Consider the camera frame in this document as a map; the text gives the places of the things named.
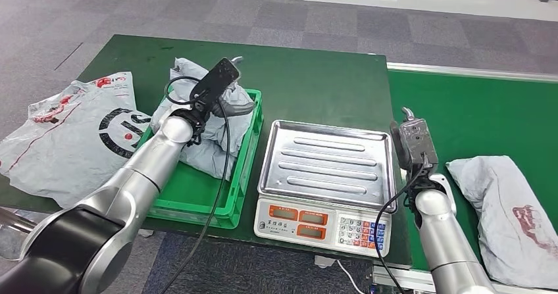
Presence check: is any white power cable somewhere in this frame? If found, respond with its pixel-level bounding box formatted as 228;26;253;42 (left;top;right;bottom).
336;259;365;294

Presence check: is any white plug adapter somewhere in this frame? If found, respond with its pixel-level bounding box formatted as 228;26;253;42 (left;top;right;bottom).
313;255;336;270

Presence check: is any green plastic bin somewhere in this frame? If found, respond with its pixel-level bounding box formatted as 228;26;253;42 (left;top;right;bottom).
137;87;265;231

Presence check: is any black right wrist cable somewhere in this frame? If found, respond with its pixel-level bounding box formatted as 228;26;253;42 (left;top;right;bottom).
372;152;432;294

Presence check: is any chrome stool base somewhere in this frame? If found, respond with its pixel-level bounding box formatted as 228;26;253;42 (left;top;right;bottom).
0;207;39;260

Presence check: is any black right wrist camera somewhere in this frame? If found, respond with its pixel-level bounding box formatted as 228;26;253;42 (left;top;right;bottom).
399;118;440;174

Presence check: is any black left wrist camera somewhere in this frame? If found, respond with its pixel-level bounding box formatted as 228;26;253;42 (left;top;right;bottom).
190;58;241;113

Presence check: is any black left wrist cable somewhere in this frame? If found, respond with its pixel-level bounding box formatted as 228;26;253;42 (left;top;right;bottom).
157;75;232;294

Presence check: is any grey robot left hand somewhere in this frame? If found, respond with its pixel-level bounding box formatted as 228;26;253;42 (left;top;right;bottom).
213;55;257;120

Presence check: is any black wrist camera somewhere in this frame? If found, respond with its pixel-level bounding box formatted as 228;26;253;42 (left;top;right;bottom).
190;58;241;113
399;118;440;174

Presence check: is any large white bag black logo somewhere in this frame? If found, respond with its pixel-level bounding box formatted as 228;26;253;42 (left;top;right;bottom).
0;70;152;209

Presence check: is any white scale with steel tray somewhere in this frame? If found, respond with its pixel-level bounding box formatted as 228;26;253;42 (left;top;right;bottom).
253;118;398;259

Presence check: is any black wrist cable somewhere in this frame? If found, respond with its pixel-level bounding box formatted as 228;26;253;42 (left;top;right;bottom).
372;152;432;294
157;75;232;294

